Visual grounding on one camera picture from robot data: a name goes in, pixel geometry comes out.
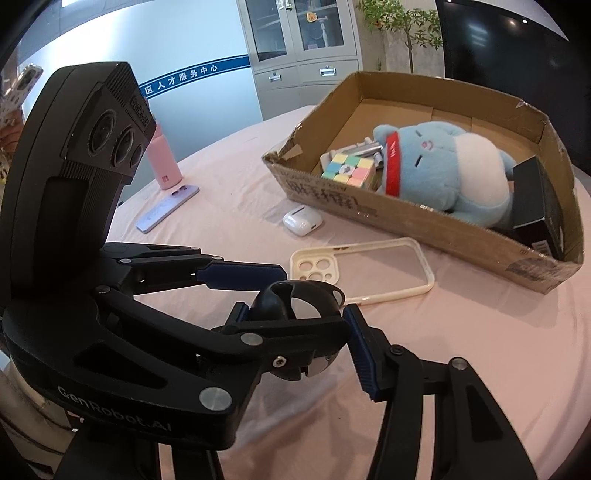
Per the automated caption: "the pink water bottle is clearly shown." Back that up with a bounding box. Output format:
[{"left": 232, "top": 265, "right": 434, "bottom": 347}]
[{"left": 147, "top": 121, "right": 182, "bottom": 190}]

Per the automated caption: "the silver metal gadget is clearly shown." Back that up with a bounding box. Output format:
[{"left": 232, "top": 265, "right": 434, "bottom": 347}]
[{"left": 329, "top": 136, "right": 386, "bottom": 169}]

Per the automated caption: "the white earbuds case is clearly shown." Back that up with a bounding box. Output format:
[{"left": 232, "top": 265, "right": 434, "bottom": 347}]
[{"left": 283, "top": 206, "right": 322, "bottom": 237}]

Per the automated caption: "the phone with patterned case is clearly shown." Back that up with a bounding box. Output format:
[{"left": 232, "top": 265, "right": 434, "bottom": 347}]
[{"left": 0, "top": 64, "right": 44, "bottom": 127}]

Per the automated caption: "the small leafy tree plant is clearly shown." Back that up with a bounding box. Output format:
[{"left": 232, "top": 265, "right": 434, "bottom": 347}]
[{"left": 358, "top": 0, "right": 444, "bottom": 72}]

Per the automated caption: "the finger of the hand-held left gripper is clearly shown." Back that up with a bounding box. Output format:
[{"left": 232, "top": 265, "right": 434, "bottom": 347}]
[
  {"left": 95, "top": 288, "right": 352, "bottom": 379},
  {"left": 102, "top": 242, "right": 288, "bottom": 296}
]

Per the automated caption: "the cream phone case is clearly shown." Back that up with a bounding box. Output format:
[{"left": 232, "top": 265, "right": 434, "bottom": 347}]
[{"left": 289, "top": 237, "right": 436, "bottom": 306}]

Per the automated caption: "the light blue plush toy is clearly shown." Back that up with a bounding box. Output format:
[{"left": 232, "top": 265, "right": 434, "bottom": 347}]
[{"left": 372, "top": 121, "right": 518, "bottom": 229}]

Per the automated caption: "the purple smartphone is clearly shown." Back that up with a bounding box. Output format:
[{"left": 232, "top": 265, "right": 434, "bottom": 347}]
[{"left": 135, "top": 184, "right": 200, "bottom": 234}]

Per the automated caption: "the grey glass-door cabinet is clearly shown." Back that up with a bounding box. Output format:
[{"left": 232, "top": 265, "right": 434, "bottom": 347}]
[{"left": 236, "top": 0, "right": 363, "bottom": 121}]

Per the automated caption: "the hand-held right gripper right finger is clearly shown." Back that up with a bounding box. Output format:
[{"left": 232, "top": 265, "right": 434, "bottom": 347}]
[{"left": 343, "top": 305, "right": 539, "bottom": 480}]

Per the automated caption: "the black round object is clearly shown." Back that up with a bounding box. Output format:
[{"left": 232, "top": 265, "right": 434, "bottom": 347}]
[{"left": 252, "top": 279, "right": 346, "bottom": 379}]

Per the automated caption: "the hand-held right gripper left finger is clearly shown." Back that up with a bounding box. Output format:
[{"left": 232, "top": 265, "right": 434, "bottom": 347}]
[{"left": 60, "top": 302, "right": 252, "bottom": 480}]

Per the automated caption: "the black product box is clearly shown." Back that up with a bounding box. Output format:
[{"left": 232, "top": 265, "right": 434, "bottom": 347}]
[{"left": 512, "top": 156, "right": 566, "bottom": 259}]

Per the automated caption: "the black tv monitor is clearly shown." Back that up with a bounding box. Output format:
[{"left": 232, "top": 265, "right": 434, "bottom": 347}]
[{"left": 434, "top": 0, "right": 573, "bottom": 104}]

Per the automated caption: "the cardboard box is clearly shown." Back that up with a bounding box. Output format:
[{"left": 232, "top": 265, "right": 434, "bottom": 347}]
[{"left": 262, "top": 71, "right": 586, "bottom": 295}]

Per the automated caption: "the pastel puzzle cube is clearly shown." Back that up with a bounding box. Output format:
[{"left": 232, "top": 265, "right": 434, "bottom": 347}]
[{"left": 321, "top": 148, "right": 377, "bottom": 190}]

